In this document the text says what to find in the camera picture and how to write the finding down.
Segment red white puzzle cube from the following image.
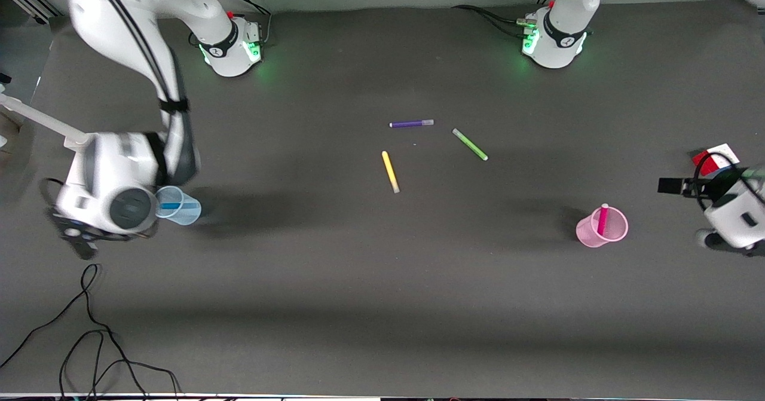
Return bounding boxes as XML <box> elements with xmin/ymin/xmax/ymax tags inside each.
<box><xmin>692</xmin><ymin>143</ymin><xmax>740</xmax><ymax>177</ymax></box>

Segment pink cup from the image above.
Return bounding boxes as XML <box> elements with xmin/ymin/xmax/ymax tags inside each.
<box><xmin>576</xmin><ymin>206</ymin><xmax>629</xmax><ymax>248</ymax></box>

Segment white stand with base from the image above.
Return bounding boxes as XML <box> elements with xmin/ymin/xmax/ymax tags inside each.
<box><xmin>0</xmin><ymin>93</ymin><xmax>96</xmax><ymax>151</ymax></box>

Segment translucent blue cup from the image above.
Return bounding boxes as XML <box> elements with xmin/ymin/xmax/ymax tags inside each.
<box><xmin>154</xmin><ymin>185</ymin><xmax>202</xmax><ymax>226</ymax></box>

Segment green marker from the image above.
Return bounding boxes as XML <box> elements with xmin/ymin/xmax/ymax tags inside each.
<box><xmin>452</xmin><ymin>128</ymin><xmax>489</xmax><ymax>162</ymax></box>

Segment dark grey table mat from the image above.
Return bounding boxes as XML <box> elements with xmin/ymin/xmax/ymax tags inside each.
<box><xmin>0</xmin><ymin>0</ymin><xmax>765</xmax><ymax>399</ymax></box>

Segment yellow marker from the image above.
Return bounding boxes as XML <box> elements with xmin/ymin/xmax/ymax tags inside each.
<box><xmin>381</xmin><ymin>151</ymin><xmax>400</xmax><ymax>194</ymax></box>

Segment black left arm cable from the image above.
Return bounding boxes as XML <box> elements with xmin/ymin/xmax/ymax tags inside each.
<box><xmin>692</xmin><ymin>152</ymin><xmax>743</xmax><ymax>202</ymax></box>

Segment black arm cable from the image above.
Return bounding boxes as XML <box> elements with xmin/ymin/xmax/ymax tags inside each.
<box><xmin>692</xmin><ymin>152</ymin><xmax>743</xmax><ymax>202</ymax></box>
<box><xmin>90</xmin><ymin>0</ymin><xmax>183</xmax><ymax>112</ymax></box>

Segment loose black cable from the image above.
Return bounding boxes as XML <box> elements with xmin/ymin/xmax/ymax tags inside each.
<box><xmin>0</xmin><ymin>263</ymin><xmax>180</xmax><ymax>401</ymax></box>

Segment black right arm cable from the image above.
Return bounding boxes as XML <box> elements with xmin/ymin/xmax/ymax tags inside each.
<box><xmin>90</xmin><ymin>0</ymin><xmax>183</xmax><ymax>112</ymax></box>

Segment black left arm base cables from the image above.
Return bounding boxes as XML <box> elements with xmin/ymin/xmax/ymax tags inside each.
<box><xmin>451</xmin><ymin>0</ymin><xmax>559</xmax><ymax>40</ymax></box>

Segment black arm base cables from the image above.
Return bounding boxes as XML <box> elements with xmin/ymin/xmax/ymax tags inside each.
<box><xmin>451</xmin><ymin>0</ymin><xmax>559</xmax><ymax>40</ymax></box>
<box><xmin>215</xmin><ymin>0</ymin><xmax>273</xmax><ymax>49</ymax></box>

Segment black right arm base cables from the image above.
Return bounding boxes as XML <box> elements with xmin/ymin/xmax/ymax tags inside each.
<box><xmin>215</xmin><ymin>0</ymin><xmax>273</xmax><ymax>49</ymax></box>

